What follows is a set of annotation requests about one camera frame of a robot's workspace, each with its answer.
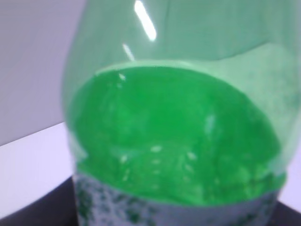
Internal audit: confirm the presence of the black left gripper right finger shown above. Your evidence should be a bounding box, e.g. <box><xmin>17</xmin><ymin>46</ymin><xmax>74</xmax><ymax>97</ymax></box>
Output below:
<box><xmin>270</xmin><ymin>202</ymin><xmax>301</xmax><ymax>226</ymax></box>

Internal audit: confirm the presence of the green sprite bottle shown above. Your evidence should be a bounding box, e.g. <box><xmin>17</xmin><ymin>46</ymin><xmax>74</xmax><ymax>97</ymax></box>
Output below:
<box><xmin>62</xmin><ymin>0</ymin><xmax>301</xmax><ymax>226</ymax></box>

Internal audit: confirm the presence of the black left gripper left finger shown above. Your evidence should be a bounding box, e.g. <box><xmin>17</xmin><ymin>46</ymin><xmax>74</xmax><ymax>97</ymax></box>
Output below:
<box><xmin>0</xmin><ymin>178</ymin><xmax>78</xmax><ymax>226</ymax></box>

